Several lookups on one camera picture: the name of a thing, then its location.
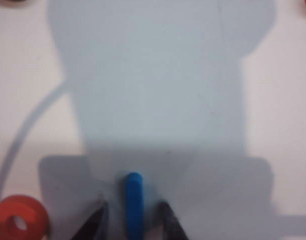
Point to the orange letter O magnet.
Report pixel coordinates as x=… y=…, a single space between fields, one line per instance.
x=30 y=212

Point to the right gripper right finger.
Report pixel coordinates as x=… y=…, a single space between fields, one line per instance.
x=171 y=225

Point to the blue letter I magnet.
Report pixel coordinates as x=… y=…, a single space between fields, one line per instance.
x=134 y=200

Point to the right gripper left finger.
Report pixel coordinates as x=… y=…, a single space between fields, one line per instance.
x=92 y=225

